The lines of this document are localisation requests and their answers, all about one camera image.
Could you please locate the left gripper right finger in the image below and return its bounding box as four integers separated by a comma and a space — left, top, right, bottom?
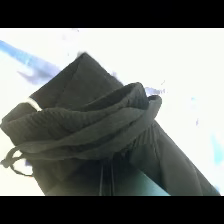
110, 160, 172, 197

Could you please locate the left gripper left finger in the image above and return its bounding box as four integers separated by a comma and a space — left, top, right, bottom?
44, 161, 105, 197

